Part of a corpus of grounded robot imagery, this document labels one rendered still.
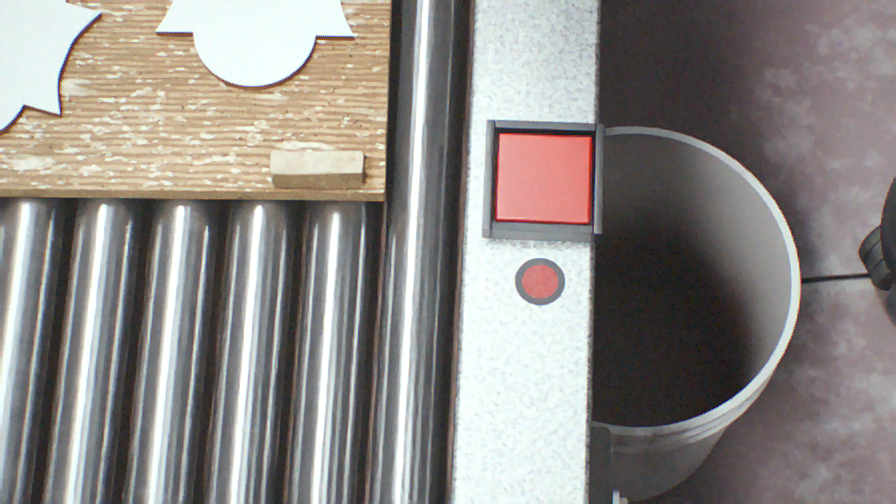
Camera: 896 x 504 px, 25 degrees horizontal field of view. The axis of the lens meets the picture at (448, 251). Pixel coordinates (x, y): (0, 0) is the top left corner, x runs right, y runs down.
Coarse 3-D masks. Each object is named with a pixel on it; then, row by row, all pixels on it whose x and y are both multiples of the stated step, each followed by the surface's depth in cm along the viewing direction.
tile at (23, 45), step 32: (0, 0) 131; (32, 0) 131; (64, 0) 131; (0, 32) 130; (32, 32) 130; (64, 32) 130; (0, 64) 129; (32, 64) 129; (64, 64) 130; (0, 96) 129; (32, 96) 129; (0, 128) 128
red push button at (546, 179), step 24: (504, 144) 129; (528, 144) 128; (552, 144) 128; (576, 144) 128; (504, 168) 128; (528, 168) 128; (552, 168) 128; (576, 168) 128; (504, 192) 127; (528, 192) 127; (552, 192) 127; (576, 192) 127; (504, 216) 127; (528, 216) 127; (552, 216) 127; (576, 216) 127
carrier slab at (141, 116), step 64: (128, 0) 132; (384, 0) 131; (128, 64) 130; (192, 64) 130; (320, 64) 130; (384, 64) 130; (64, 128) 129; (128, 128) 129; (192, 128) 128; (256, 128) 128; (320, 128) 128; (384, 128) 128; (0, 192) 128; (64, 192) 128; (128, 192) 127; (192, 192) 127; (256, 192) 127; (320, 192) 127; (384, 192) 127
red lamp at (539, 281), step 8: (528, 272) 127; (536, 272) 127; (544, 272) 127; (552, 272) 127; (528, 280) 127; (536, 280) 127; (544, 280) 127; (552, 280) 127; (528, 288) 127; (536, 288) 127; (544, 288) 127; (552, 288) 127; (536, 296) 126; (544, 296) 126
